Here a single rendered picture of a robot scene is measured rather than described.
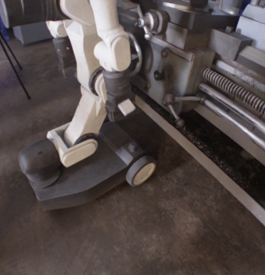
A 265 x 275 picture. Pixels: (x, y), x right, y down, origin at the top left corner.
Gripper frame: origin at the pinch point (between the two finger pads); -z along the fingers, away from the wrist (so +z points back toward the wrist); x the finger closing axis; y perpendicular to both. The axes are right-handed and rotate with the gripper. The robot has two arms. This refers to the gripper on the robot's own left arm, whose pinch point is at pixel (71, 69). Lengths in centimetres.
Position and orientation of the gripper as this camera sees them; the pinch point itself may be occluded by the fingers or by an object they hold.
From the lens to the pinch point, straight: 113.3
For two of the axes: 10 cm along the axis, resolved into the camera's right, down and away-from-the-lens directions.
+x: 7.7, -5.4, 3.5
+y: -6.4, -5.7, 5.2
